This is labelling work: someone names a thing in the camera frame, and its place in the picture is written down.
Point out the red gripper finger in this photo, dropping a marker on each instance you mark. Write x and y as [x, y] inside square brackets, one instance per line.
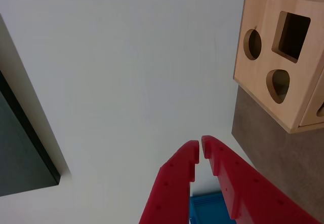
[243, 187]
[169, 191]

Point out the blue plastic object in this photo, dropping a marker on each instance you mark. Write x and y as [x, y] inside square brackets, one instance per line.
[207, 208]

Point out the wooden shape sorter box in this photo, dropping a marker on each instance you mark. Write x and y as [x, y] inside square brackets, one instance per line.
[263, 64]

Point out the dark wall panel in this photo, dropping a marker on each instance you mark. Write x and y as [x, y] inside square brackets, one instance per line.
[20, 153]

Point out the beige panel frame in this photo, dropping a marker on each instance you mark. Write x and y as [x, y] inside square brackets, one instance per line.
[27, 87]

